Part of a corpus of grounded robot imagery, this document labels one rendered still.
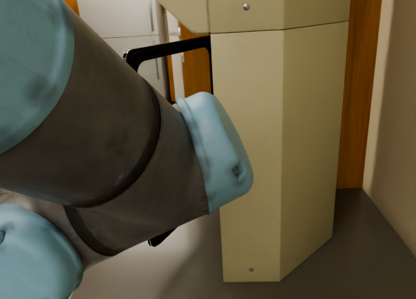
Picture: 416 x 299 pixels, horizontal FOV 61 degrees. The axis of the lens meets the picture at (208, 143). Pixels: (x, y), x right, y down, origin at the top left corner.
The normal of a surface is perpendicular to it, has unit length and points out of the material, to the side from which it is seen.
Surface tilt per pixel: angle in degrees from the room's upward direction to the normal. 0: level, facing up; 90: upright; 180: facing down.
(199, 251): 0
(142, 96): 72
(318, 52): 90
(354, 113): 90
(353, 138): 90
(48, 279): 90
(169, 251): 0
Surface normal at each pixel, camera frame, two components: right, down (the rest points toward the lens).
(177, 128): 0.93, -0.25
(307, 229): 0.68, 0.22
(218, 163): -0.01, 0.28
